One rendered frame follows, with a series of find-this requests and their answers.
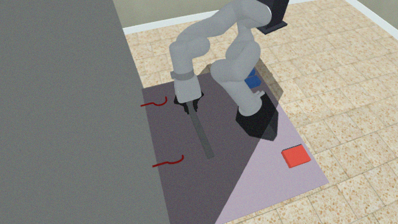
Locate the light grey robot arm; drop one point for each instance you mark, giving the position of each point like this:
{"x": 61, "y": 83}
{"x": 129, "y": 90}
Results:
{"x": 230, "y": 72}

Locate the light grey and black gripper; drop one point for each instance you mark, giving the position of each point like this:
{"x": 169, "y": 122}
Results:
{"x": 187, "y": 90}

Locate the red flat block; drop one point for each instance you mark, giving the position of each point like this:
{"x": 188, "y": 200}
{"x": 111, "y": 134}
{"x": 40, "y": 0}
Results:
{"x": 295, "y": 156}

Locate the grey wall panel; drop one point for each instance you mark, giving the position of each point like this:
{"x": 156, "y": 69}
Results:
{"x": 73, "y": 149}

